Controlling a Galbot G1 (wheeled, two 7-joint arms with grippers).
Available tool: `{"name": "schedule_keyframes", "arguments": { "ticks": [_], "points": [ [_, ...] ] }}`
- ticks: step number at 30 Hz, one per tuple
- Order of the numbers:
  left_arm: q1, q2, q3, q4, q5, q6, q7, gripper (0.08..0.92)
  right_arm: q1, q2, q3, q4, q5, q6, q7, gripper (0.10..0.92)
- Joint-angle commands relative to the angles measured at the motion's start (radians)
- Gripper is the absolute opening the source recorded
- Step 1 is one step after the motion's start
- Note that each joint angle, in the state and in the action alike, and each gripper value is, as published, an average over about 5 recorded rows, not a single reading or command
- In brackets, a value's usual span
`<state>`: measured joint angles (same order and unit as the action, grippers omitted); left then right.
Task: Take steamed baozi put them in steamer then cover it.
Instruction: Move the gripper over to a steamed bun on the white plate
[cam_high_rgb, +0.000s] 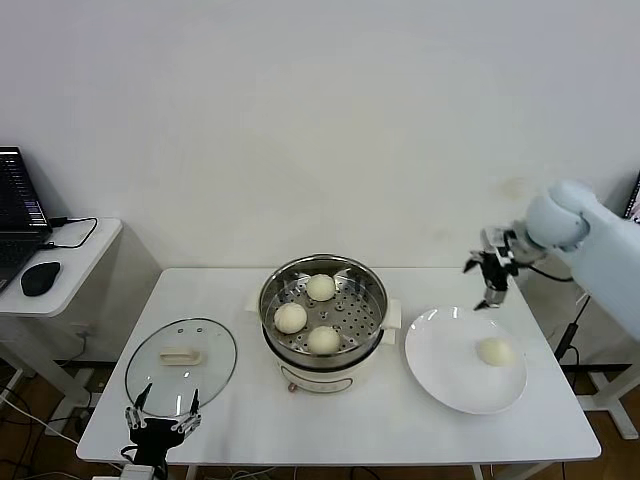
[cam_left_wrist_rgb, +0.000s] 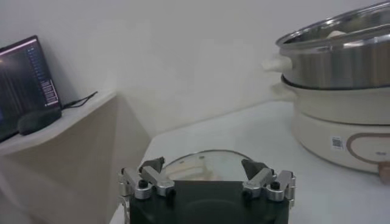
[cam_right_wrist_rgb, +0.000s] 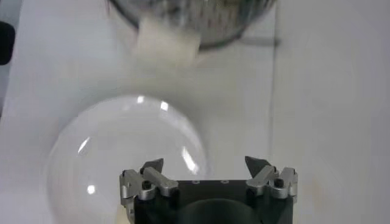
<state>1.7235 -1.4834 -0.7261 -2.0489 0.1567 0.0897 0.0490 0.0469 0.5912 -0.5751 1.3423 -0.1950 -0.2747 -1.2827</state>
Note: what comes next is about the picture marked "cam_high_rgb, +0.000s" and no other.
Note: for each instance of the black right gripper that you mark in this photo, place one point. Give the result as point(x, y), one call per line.
point(497, 267)

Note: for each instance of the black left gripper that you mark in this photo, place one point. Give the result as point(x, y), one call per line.
point(156, 437)

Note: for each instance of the white steamed baozi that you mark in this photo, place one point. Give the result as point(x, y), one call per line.
point(320, 287)
point(323, 340)
point(290, 318)
point(495, 351)

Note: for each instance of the black computer mouse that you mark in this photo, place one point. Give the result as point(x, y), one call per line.
point(40, 278)

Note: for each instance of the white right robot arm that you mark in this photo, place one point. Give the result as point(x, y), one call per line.
point(600, 250)

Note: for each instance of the perforated steel steamer basket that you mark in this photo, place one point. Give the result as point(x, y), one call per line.
point(355, 320)

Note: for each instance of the white round plate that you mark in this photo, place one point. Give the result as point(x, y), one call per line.
point(445, 370)

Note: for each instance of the cream electric cooking pot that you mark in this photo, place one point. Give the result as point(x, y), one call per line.
point(320, 375)

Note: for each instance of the white side table with label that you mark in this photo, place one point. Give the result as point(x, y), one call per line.
point(607, 395)

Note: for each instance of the grey laptop with video screen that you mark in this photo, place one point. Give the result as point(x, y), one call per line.
point(635, 200)

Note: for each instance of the black laptop with code screen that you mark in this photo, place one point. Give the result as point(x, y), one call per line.
point(17, 200)

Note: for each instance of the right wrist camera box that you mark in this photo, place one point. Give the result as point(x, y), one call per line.
point(492, 236)

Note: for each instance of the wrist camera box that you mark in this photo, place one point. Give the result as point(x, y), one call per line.
point(137, 471)
point(492, 236)

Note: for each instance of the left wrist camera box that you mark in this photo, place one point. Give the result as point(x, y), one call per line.
point(137, 471)

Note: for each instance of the white wall socket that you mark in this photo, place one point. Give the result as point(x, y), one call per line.
point(84, 330)

